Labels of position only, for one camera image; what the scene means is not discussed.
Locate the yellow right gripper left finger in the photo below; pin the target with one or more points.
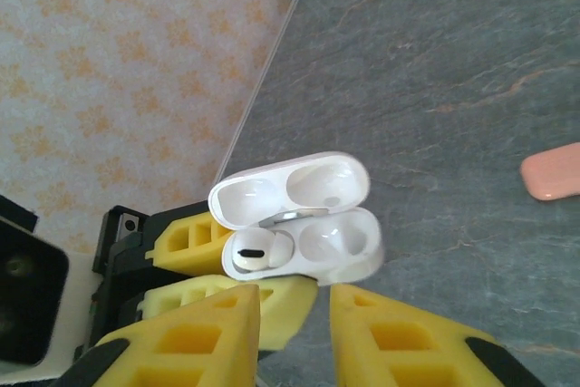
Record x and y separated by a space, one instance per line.
235 346

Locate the aluminium frame rail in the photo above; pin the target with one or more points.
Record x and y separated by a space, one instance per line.
267 70

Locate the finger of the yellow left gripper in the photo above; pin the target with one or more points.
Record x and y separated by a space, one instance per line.
195 260
285 310

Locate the pink earbud charging case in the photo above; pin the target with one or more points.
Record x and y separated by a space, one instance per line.
553 174

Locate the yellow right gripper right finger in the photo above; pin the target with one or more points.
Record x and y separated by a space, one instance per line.
353 351

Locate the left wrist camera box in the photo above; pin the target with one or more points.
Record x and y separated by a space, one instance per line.
27 296

